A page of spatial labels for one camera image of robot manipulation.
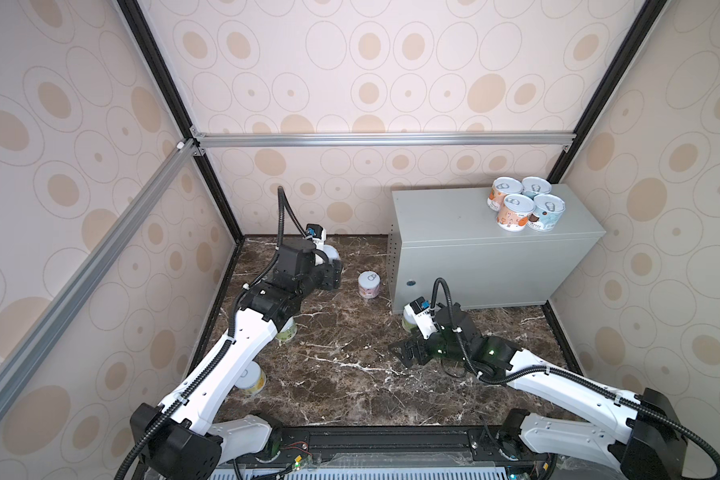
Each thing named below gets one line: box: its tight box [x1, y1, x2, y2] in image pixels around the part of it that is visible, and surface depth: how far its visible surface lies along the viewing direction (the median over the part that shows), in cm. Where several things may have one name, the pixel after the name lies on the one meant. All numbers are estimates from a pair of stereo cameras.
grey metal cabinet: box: [387, 184, 606, 315], surface depth 80 cm
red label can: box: [323, 244, 341, 261], surface depth 73 cm
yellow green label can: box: [234, 360, 266, 396], surface depth 81 cm
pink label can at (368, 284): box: [357, 270, 381, 299], surface depth 102 cm
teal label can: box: [521, 176, 552, 200], surface depth 79 cm
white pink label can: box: [496, 194, 535, 232], surface depth 74 cm
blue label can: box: [527, 193, 566, 232], surface depth 74 cm
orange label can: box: [487, 176, 523, 212], surface depth 79 cm
